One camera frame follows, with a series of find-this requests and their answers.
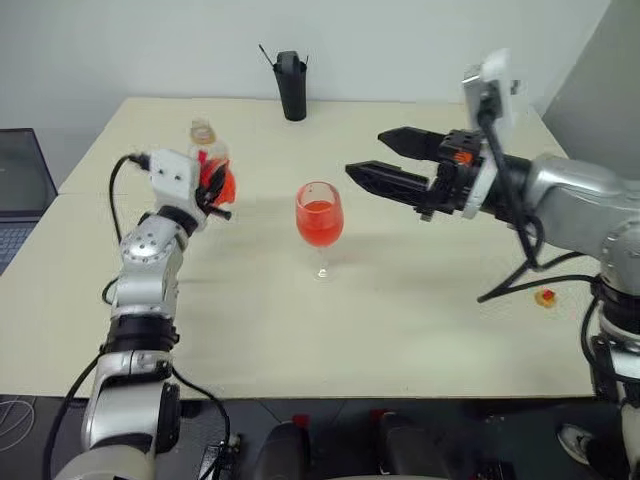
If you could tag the grey white shoe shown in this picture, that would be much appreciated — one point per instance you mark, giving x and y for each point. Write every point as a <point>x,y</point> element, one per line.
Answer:
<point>577,442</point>

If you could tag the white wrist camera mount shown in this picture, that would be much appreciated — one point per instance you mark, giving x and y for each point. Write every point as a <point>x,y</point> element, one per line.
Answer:
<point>170,175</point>
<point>500,75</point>

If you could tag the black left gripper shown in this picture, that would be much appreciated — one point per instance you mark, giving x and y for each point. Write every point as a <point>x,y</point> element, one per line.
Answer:
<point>210,202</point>

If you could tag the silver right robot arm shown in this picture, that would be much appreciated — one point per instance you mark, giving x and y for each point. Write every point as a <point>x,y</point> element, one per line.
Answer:
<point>565,200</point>

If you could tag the tall black cup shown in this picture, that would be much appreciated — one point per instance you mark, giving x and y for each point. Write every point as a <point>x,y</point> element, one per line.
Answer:
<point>294,97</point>

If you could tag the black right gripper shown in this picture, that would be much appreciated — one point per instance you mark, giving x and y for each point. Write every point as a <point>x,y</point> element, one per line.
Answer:
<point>450,180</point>

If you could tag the small bottle cap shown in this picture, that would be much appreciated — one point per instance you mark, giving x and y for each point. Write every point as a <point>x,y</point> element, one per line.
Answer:
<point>546,298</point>

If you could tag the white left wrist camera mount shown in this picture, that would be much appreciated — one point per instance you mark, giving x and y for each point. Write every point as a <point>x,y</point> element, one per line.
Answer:
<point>170,175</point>

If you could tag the wine glass with red drink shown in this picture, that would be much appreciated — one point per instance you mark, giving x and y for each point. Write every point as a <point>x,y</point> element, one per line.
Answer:
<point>320,225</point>

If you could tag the dark rounded shape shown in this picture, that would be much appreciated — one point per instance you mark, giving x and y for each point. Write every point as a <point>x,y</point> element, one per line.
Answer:
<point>287,452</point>
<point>407,450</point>

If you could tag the black rounded tool in cup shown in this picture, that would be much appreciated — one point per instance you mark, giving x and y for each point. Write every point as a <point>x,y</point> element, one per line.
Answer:
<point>287,60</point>

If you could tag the clear bottle with red drink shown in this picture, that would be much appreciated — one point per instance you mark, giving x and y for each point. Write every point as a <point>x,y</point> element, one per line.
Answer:
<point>205,135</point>

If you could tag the dark grey laptop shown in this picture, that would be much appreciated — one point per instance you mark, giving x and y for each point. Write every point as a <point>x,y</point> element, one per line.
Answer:
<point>20,170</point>

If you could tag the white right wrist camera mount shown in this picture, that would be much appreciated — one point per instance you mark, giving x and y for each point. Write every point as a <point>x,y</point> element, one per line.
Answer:
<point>500,75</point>

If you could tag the thin black stick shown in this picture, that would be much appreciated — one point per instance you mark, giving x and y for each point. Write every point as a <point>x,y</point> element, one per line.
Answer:
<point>266,55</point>

